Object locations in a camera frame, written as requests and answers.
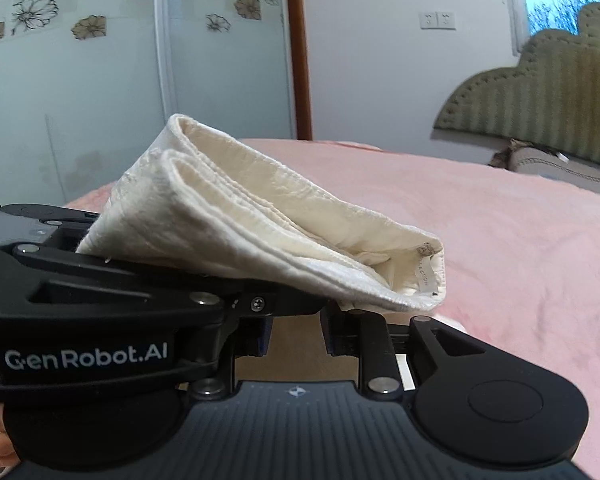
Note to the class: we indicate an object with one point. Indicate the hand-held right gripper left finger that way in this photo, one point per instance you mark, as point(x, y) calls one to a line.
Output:
point(266, 337)

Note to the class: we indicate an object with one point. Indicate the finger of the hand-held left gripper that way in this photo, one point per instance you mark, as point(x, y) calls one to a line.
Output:
point(180, 285)
point(40, 214)

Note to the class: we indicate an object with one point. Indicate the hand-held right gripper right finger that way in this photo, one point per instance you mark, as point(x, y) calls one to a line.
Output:
point(330, 335)

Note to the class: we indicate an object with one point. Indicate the white blanket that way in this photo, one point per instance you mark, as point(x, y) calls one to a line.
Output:
point(230, 220)

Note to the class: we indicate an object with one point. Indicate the flower print sliding door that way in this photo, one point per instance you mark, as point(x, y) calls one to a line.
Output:
point(80, 100)
point(230, 70)

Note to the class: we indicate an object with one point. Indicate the pink bed blanket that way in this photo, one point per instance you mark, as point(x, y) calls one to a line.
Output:
point(505, 240)

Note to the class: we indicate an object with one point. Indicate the brown grey pillow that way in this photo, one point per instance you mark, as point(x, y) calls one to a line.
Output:
point(555, 167)

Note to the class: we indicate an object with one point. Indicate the olive green padded headboard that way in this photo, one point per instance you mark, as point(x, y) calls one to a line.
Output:
point(555, 100)

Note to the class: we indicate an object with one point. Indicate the brown wooden door frame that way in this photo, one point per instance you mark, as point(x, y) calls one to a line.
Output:
point(297, 50)

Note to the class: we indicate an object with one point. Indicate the white wall socket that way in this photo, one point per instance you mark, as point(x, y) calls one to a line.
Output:
point(428, 19)
point(447, 20)

